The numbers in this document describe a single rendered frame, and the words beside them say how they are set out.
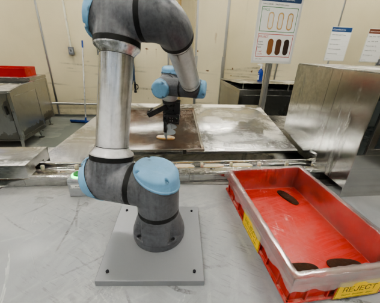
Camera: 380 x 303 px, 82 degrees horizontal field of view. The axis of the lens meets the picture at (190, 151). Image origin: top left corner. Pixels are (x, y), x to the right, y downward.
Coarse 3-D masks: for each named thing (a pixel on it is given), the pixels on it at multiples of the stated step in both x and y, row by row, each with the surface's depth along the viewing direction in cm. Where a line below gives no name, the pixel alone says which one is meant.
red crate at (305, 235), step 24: (264, 192) 90; (288, 192) 91; (240, 216) 76; (264, 216) 77; (288, 216) 78; (312, 216) 78; (288, 240) 68; (312, 240) 68; (336, 240) 68; (264, 264) 60
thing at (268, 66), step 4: (268, 64) 168; (268, 68) 169; (264, 72) 173; (268, 72) 170; (264, 76) 174; (268, 76) 172; (264, 80) 174; (268, 80) 173; (264, 84) 174; (268, 84) 174; (264, 88) 175; (264, 92) 177; (260, 96) 180; (264, 96) 178; (260, 100) 181; (264, 100) 180; (260, 104) 181; (264, 104) 181; (264, 108) 183
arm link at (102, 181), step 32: (96, 0) 49; (128, 0) 48; (96, 32) 51; (128, 32) 51; (128, 64) 54; (128, 96) 56; (96, 128) 57; (128, 128) 58; (96, 160) 55; (128, 160) 58; (96, 192) 57
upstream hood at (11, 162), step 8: (0, 152) 94; (8, 152) 94; (16, 152) 94; (24, 152) 95; (32, 152) 95; (40, 152) 95; (0, 160) 88; (8, 160) 88; (16, 160) 88; (24, 160) 88; (32, 160) 90; (40, 160) 96; (48, 160) 103; (0, 168) 84; (8, 168) 85; (16, 168) 85; (24, 168) 85; (32, 168) 90; (0, 176) 86; (8, 176) 86; (16, 176) 87; (24, 176) 87
